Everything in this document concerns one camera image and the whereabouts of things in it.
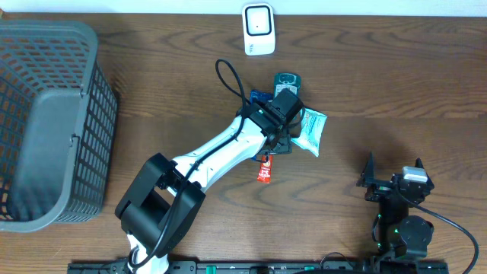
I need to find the blue Oreo cookie pack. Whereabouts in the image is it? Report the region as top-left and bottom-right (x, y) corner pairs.
(249, 90), (273, 105)

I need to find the light green snack packet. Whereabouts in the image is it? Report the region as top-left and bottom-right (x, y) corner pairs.
(291, 108), (327, 158)

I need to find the teal mouthwash bottle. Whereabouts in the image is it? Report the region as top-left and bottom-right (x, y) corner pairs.
(274, 72), (301, 97)

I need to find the red Nescafe coffee stick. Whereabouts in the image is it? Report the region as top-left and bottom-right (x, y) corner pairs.
(257, 155), (273, 184)

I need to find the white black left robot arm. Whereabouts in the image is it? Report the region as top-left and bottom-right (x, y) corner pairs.
(115, 89), (304, 273)

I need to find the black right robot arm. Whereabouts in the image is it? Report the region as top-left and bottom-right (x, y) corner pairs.
(356, 155), (434, 261)

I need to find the grey plastic mesh basket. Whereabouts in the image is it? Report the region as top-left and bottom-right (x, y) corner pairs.
(1, 20), (119, 233)

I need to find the black right camera cable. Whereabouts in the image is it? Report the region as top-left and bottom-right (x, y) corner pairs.
(395, 182), (479, 274)

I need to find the black camera cable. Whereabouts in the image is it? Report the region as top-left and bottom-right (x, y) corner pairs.
(127, 58), (252, 269)
(395, 182), (479, 274)

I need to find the black left camera cable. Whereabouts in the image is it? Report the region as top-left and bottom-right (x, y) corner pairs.
(127, 58), (252, 269)

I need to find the black mounting rail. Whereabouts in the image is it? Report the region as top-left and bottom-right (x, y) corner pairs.
(67, 260), (449, 274)

